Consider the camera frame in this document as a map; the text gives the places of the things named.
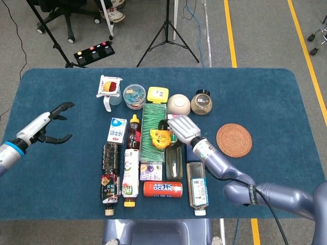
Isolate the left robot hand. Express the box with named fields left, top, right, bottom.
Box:
left=16, top=102, right=75, bottom=146

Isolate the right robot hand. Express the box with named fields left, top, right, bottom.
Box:
left=158, top=114, right=202, bottom=146

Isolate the yellow tape measure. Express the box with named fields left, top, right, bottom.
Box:
left=150, top=129, right=172, bottom=150

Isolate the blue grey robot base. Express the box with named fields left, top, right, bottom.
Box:
left=102, top=218, right=223, bottom=245

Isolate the navy blue long box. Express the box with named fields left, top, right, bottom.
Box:
left=184, top=142, right=200, bottom=162

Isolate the beige upturned bowl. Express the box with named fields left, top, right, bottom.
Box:
left=167, top=93, right=191, bottom=118

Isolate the glass jar black lid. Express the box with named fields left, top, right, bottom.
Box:
left=190, top=89, right=213, bottom=115

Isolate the pale yellow drink bottle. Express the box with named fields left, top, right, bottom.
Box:
left=166, top=137, right=183, bottom=180

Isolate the green patterned flat box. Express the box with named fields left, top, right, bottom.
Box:
left=139, top=103, right=168, bottom=163

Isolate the yellow lidded box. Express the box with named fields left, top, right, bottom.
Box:
left=147, top=86, right=170, bottom=104

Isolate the round woven coaster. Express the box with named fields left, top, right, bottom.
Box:
left=216, top=123, right=253, bottom=158

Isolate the purple juice carton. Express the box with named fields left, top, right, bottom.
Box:
left=139, top=163, right=163, bottom=182

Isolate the blue felt table mat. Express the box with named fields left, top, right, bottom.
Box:
left=0, top=67, right=327, bottom=221

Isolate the clear tub of clips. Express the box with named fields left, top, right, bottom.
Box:
left=123, top=84, right=147, bottom=110

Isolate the clear square bottle white cap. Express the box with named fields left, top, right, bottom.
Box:
left=186, top=162, right=209, bottom=216

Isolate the orange Arctic Ocean can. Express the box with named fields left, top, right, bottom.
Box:
left=143, top=181, right=183, bottom=198

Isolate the white blue milk carton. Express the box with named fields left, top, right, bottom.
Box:
left=107, top=117, right=128, bottom=145

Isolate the white label juice bottle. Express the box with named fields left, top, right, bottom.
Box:
left=121, top=149, right=140, bottom=208

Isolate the light blue pitcher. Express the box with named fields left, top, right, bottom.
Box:
left=103, top=86, right=123, bottom=112

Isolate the black light stand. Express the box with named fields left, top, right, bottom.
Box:
left=25, top=0, right=89, bottom=69

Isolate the white snack packet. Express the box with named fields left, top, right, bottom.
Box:
left=96, top=75, right=123, bottom=99

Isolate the black coffee bottle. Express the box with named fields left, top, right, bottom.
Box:
left=100, top=143, right=121, bottom=216

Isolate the black foot pedal box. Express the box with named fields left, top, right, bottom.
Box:
left=74, top=40, right=115, bottom=66

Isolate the black tripod stand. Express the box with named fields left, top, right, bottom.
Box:
left=136, top=0, right=200, bottom=67

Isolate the white pole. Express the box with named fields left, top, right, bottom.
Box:
left=173, top=0, right=179, bottom=41
left=99, top=0, right=115, bottom=41

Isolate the black office chair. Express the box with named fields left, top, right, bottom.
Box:
left=35, top=0, right=102, bottom=43

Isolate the wheeled stool base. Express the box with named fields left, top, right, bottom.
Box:
left=307, top=14, right=327, bottom=56

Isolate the black floor cable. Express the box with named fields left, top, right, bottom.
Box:
left=0, top=0, right=28, bottom=120

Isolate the blue floor cable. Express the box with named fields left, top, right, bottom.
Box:
left=184, top=0, right=205, bottom=67

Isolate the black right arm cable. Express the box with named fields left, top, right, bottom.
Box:
left=249, top=183, right=289, bottom=245

